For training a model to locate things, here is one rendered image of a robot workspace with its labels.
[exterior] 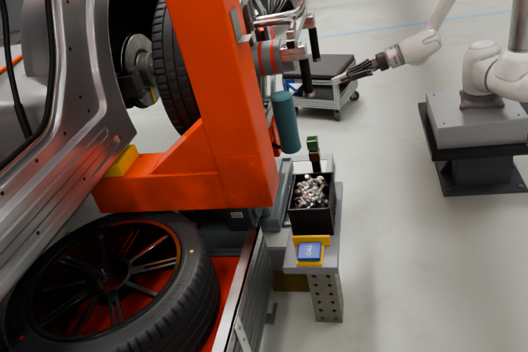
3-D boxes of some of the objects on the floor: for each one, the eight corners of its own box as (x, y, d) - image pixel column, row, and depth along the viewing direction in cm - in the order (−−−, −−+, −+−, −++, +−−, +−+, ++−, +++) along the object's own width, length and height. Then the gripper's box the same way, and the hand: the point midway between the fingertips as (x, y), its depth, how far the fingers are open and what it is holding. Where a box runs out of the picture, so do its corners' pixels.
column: (318, 300, 180) (302, 222, 158) (343, 301, 178) (331, 221, 156) (316, 321, 172) (299, 243, 150) (342, 322, 170) (329, 242, 148)
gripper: (382, 45, 185) (328, 68, 192) (386, 57, 174) (329, 81, 182) (387, 61, 188) (335, 82, 196) (392, 73, 177) (336, 96, 185)
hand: (340, 78), depth 188 cm, fingers closed
